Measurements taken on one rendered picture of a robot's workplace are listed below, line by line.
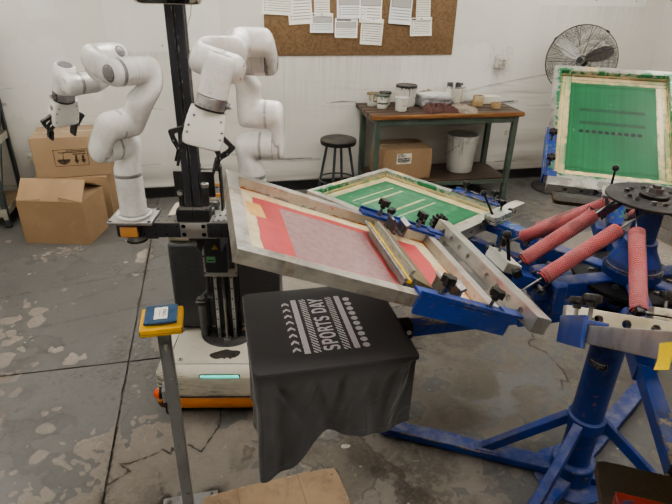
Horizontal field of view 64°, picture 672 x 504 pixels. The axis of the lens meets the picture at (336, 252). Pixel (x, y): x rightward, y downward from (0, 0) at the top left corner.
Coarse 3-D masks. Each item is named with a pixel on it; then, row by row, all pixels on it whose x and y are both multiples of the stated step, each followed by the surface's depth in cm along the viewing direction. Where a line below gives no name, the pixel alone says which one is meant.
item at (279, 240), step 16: (272, 240) 143; (288, 240) 147; (304, 240) 152; (320, 240) 157; (304, 256) 141; (320, 256) 146; (336, 256) 150; (352, 256) 155; (368, 256) 161; (368, 272) 149; (384, 272) 154; (432, 272) 171
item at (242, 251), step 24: (240, 192) 156; (264, 192) 174; (288, 192) 176; (240, 216) 139; (336, 216) 184; (360, 216) 186; (240, 240) 125; (432, 240) 191; (264, 264) 124; (288, 264) 126; (312, 264) 129; (456, 264) 176; (360, 288) 133; (384, 288) 135; (408, 288) 140; (480, 288) 163
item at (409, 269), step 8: (376, 224) 177; (384, 232) 171; (376, 240) 173; (384, 240) 168; (392, 240) 165; (392, 248) 162; (384, 256) 164; (400, 256) 157; (392, 264) 158; (400, 264) 155; (408, 264) 151; (408, 272) 149; (400, 280) 151
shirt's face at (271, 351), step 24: (312, 288) 190; (336, 288) 190; (264, 312) 175; (360, 312) 177; (384, 312) 177; (264, 336) 163; (384, 336) 165; (408, 336) 165; (264, 360) 153; (288, 360) 153; (312, 360) 154; (336, 360) 154; (360, 360) 154
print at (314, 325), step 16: (288, 304) 180; (304, 304) 180; (320, 304) 180; (336, 304) 181; (352, 304) 181; (288, 320) 171; (304, 320) 172; (320, 320) 172; (336, 320) 172; (352, 320) 172; (288, 336) 164; (304, 336) 164; (320, 336) 164; (336, 336) 164; (352, 336) 164; (304, 352) 157
